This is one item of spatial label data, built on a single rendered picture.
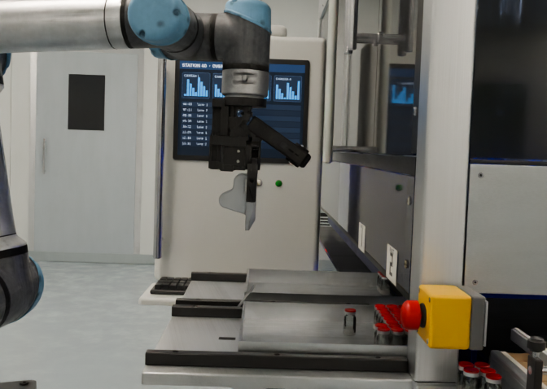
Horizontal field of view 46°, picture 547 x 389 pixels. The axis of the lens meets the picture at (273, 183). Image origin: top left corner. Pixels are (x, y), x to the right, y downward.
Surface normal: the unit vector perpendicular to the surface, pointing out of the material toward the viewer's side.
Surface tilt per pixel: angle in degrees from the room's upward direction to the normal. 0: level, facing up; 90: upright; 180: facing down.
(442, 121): 90
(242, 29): 90
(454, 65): 90
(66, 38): 135
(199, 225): 90
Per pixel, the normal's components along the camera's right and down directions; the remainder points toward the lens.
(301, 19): 0.02, 0.06
